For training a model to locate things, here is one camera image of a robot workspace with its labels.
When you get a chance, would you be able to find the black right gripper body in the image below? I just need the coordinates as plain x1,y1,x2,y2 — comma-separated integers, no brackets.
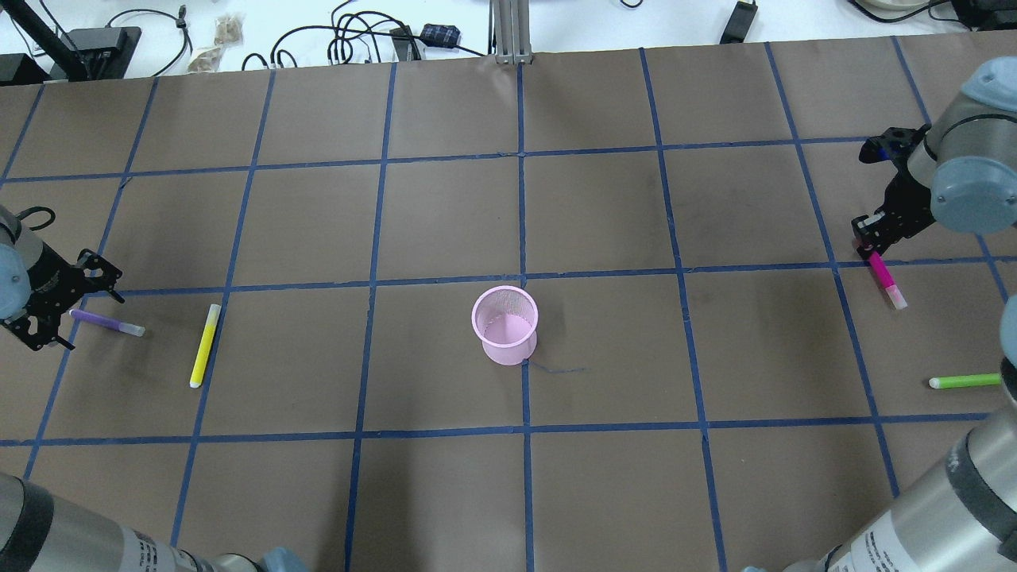
851,126,936,253

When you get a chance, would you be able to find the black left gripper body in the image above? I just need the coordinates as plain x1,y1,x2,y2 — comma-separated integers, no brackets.
2,249,124,351

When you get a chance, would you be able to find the pink marker pen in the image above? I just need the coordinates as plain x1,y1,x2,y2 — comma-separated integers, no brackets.
864,249,908,311

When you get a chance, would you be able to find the purple marker pen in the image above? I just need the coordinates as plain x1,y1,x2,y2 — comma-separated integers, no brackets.
69,308,146,338

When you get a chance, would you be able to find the pink mesh cup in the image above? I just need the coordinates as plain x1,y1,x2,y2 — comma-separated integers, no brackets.
470,285,539,366

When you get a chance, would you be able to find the yellow marker pen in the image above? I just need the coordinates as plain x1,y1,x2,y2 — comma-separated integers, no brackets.
188,303,222,388

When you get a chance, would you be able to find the green marker pen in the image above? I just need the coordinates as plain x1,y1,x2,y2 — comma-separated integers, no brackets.
928,373,1002,390

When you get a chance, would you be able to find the black power adapter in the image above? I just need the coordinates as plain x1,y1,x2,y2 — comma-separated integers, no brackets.
718,1,758,44

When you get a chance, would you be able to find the snack packet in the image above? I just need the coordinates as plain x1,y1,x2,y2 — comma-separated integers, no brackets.
213,14,243,47
188,44,224,75

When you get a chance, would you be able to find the small blue black box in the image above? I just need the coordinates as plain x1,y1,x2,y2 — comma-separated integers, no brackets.
419,23,462,48

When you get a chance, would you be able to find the black camera stand base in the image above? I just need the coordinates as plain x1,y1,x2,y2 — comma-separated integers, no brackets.
0,0,142,84

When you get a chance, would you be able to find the aluminium frame post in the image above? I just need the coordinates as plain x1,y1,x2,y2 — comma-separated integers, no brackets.
488,1,533,65

